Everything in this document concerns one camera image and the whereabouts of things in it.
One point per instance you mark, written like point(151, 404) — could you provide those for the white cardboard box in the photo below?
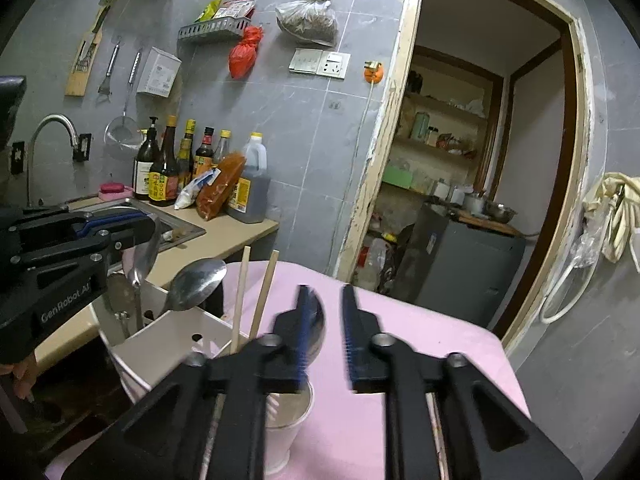
point(159, 72)

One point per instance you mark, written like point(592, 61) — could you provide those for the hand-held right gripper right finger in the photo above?
point(350, 345)

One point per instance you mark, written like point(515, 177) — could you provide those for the wooden knife holder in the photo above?
point(85, 60)

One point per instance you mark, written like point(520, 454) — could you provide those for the curved steel faucet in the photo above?
point(50, 119)

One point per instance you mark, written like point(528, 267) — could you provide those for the orange red packet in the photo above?
point(220, 190)

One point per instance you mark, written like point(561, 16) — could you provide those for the person's left hand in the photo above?
point(19, 375)

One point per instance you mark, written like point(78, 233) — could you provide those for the clear plastic bag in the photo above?
point(587, 245)

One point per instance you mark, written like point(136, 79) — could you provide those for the white light switch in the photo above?
point(305, 61)

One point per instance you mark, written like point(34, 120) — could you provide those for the pink floral tablecloth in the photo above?
point(450, 332)

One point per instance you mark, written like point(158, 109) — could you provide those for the metal strainer ladle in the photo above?
point(120, 132)

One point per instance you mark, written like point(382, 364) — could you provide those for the white blue packet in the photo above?
point(192, 192)

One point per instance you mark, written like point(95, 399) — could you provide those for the green thermos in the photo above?
point(420, 126)

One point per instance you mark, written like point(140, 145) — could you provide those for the red white packets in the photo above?
point(237, 9)

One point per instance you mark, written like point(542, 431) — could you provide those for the white plastic utensil holder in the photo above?
point(165, 340)

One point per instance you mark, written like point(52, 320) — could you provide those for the red label sauce bottle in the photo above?
point(204, 152)

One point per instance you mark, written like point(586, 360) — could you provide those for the yellow cap sauce bottle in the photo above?
point(186, 155)

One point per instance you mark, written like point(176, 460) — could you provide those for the grey cabinet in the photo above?
point(465, 270)

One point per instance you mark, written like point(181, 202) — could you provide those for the large cooking oil jug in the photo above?
point(252, 190)

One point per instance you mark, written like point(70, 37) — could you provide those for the white wall socket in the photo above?
point(334, 65)

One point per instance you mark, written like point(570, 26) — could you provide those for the dark soy sauce bottle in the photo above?
point(164, 175)

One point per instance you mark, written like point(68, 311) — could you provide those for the wooden storage shelf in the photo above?
point(445, 110)

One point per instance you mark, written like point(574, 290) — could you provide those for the clear slim sauce bottle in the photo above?
point(222, 147)

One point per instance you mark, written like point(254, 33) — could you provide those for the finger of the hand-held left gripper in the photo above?
point(75, 250)
point(50, 220)

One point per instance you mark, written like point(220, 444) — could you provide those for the grey wall shelf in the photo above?
point(212, 30)

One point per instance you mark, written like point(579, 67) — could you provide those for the black wall outlet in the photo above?
point(82, 147)

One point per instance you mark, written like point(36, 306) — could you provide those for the pink soap dish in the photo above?
point(115, 190)

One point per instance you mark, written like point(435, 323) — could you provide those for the steel kitchen sink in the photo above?
point(186, 230)

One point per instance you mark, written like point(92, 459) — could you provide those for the steel pot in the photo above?
point(474, 204)

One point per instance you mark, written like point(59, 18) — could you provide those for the worn door frame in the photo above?
point(395, 110)

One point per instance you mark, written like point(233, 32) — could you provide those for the steel bowl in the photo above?
point(500, 212)

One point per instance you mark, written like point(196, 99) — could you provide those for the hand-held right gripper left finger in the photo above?
point(303, 345)

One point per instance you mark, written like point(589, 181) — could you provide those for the orange plug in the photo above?
point(374, 72)

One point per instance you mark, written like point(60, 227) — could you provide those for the green box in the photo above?
point(397, 177)

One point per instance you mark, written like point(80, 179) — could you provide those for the metal spoon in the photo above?
point(145, 260)
point(318, 330)
point(197, 282)

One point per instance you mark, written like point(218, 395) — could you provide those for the clear bag of dried goods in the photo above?
point(307, 20)

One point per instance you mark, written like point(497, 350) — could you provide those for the red plastic bag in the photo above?
point(244, 57)

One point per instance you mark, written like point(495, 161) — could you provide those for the wooden chopstick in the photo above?
point(265, 290)
point(241, 290)

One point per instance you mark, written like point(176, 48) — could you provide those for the yellow green packet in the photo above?
point(212, 7)

